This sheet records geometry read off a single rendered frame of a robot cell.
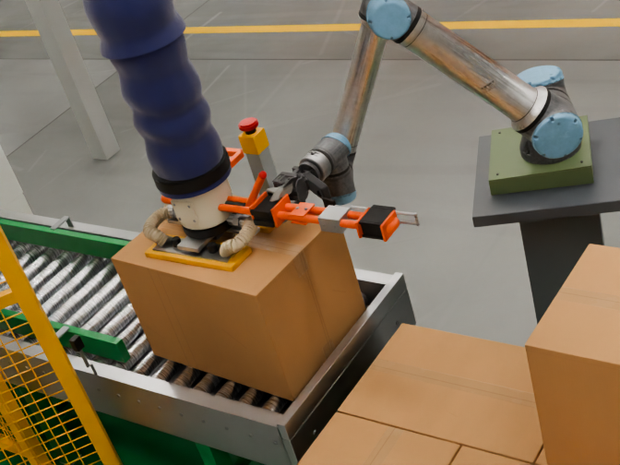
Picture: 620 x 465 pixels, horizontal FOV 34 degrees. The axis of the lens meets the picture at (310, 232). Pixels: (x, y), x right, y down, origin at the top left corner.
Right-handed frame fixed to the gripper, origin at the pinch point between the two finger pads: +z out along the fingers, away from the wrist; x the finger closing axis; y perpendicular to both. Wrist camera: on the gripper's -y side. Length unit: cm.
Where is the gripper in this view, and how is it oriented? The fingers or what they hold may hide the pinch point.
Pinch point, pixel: (278, 210)
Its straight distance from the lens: 282.2
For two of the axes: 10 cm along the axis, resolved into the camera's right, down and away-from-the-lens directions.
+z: -5.3, 5.7, -6.3
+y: -8.2, -1.3, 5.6
